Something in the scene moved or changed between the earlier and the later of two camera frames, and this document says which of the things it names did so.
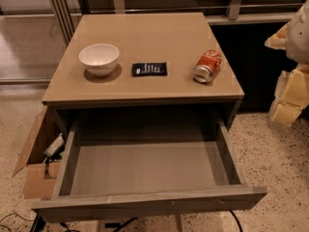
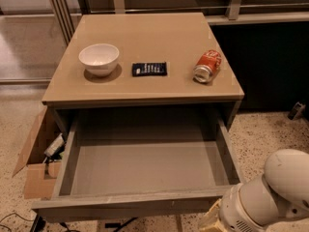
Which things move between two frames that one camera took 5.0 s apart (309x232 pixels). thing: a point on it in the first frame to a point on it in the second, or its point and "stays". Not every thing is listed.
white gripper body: (299, 36) to (238, 212)
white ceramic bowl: (98, 58) stays
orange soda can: (207, 66) stays
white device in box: (55, 145) stays
